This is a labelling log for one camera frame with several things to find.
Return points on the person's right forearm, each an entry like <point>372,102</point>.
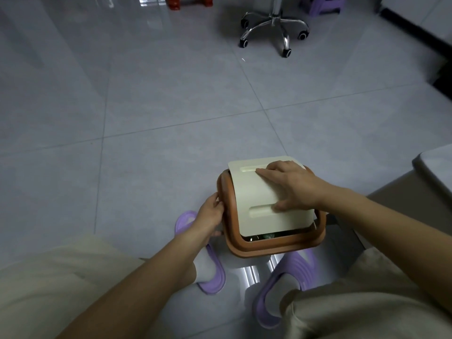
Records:
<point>385,225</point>

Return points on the white cabinet with black base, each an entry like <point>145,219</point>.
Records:
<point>423,14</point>

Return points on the brown plastic trash bin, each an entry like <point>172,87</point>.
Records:
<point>233,222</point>

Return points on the purple slipper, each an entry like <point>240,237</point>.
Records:
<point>186,220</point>
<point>300,268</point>

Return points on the purple plastic stool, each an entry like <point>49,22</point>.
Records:
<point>323,4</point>

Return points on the red plastic stool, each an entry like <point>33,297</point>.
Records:
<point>187,1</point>

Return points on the white sock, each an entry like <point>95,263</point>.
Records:
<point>206,270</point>
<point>279,296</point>

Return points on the person's left thumb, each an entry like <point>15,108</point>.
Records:
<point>219,206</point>

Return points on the dark trash in bin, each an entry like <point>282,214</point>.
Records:
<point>266,237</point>

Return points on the cream swing bin lid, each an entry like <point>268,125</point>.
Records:
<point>254,197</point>

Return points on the person's right thumb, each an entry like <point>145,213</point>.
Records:
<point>282,206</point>

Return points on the person's left forearm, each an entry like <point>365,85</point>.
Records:
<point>152,278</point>

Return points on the chrome office chair base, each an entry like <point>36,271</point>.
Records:
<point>274,22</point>

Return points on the beige trousers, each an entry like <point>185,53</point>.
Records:
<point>53,282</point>

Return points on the person's right hand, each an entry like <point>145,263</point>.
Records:
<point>300,187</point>

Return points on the person's left hand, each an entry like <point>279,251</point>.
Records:
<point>206,217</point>

